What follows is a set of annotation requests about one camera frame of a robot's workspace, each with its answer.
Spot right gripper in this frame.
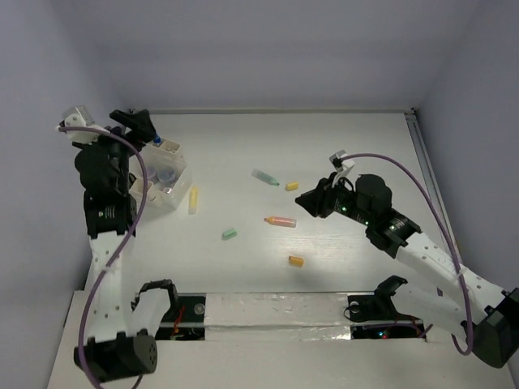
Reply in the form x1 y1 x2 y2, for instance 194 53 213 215
294 171 373 226

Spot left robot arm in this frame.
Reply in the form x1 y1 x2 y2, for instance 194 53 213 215
63 109 183 388

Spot orange highlighter marker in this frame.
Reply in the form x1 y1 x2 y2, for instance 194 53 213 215
264 216 297 228

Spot cream divided box front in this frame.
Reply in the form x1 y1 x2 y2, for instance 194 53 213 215
129 178 158 202

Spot green highlighter marker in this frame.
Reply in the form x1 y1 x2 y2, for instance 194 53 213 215
251 169 280 186

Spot green marker cap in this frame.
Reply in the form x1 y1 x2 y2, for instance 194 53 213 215
221 229 237 240

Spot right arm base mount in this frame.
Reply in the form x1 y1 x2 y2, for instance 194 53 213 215
343 276 426 340

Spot clear jar purple contents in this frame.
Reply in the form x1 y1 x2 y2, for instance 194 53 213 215
146 166 157 182

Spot cream divided box rear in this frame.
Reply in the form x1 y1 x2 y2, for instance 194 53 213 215
151 138 182 157

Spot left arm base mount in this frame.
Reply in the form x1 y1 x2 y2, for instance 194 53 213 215
155 294 206 341

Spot yellow highlighter marker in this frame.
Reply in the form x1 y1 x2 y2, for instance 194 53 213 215
188 185 199 215

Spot cream divided box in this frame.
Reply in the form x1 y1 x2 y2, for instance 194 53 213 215
151 138 182 157
129 178 158 202

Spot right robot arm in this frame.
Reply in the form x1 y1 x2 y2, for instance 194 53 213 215
295 174 518 368

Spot orange marker cap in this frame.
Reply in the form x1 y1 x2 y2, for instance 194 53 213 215
288 256 304 268

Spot clear jar blue beads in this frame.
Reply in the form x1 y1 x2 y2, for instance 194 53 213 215
157 167 177 186

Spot clear spray bottle blue cap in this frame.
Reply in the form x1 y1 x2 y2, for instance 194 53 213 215
153 133 162 147

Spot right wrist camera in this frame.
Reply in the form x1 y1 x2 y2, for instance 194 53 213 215
329 150 355 187

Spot clear organizer bin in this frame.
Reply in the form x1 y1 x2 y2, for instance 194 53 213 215
129 138 192 212

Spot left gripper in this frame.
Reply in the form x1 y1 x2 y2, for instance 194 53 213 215
76 109 154 192

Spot yellow marker cap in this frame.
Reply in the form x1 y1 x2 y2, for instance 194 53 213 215
285 182 299 191

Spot aluminium side rail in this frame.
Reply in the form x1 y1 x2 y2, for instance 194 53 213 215
404 109 459 253

